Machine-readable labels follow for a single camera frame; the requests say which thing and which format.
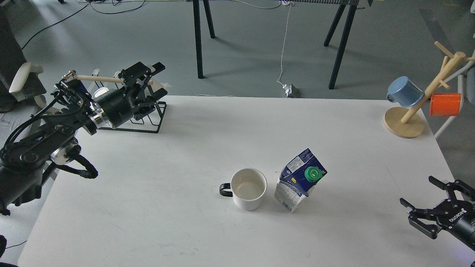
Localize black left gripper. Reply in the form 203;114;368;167
89;62;168;130

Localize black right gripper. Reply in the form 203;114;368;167
399;176;475;241

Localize white mug black handle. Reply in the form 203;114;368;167
219;168;268;211

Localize blue white milk carton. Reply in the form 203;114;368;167
274;148;328;213

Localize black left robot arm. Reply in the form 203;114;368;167
1;62;167;216

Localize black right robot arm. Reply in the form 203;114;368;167
399;176;475;250

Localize orange cup on tree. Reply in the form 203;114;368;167
429;93;462;117

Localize blue cup on tree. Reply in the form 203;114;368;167
386;76;424;108

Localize white mug rear on rack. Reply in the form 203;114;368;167
145;80;168;100

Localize white mug on rack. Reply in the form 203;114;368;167
145;80;168;100
92;87;109;100

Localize white mug front on rack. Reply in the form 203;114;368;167
92;87;109;100

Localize wooden mug tree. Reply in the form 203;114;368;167
383;41;474;138

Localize black trestle table legs left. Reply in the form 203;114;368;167
192;0;216;79

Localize black trestle table legs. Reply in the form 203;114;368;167
192;0;216;79
324;0;359;90

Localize black trestle table legs right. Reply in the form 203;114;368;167
324;0;359;90

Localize black wire mug rack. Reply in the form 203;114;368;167
69;69;167;134

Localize black floor cable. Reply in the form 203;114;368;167
22;0;147;50

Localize white power cable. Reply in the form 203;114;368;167
276;0;295;88

